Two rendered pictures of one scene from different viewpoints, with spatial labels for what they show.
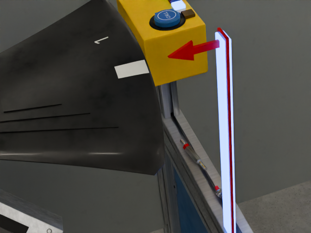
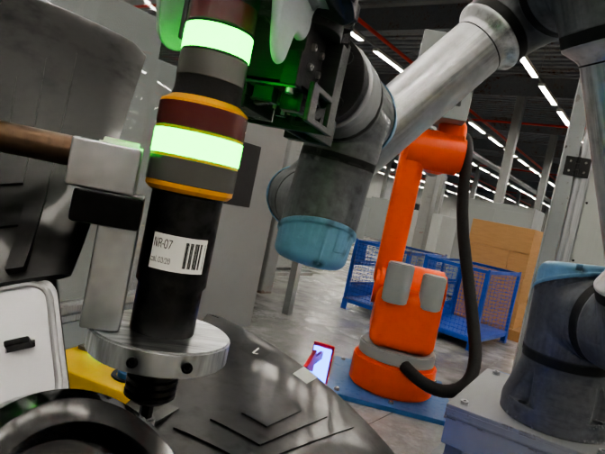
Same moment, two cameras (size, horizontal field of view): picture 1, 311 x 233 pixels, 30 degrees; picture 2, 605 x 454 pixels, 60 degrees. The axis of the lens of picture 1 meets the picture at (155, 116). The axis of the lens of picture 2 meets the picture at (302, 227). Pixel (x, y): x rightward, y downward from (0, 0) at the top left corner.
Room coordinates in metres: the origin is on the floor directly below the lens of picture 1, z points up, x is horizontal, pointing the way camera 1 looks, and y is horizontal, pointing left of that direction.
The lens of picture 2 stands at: (0.26, 0.45, 1.35)
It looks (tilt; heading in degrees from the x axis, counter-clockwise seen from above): 3 degrees down; 302
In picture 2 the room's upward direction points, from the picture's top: 12 degrees clockwise
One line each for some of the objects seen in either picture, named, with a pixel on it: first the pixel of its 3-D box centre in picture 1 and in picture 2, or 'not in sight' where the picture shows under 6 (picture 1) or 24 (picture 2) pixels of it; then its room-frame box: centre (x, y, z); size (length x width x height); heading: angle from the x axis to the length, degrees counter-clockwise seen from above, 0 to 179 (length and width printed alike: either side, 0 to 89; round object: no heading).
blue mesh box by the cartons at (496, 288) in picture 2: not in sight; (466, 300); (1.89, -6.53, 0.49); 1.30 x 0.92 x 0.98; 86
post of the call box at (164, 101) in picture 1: (166, 84); not in sight; (0.82, -0.03, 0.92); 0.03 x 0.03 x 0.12; 13
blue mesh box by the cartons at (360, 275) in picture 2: not in sight; (395, 280); (2.91, -6.55, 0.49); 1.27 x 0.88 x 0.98; 86
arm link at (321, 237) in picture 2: not in sight; (319, 208); (0.53, -0.01, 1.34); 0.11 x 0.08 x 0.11; 134
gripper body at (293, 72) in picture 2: not in sight; (297, 68); (0.47, 0.15, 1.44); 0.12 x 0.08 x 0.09; 103
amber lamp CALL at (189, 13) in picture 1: (188, 14); not in sight; (0.78, -0.07, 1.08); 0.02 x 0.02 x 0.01; 13
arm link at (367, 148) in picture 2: not in sight; (352, 113); (0.51, -0.01, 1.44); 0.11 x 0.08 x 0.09; 103
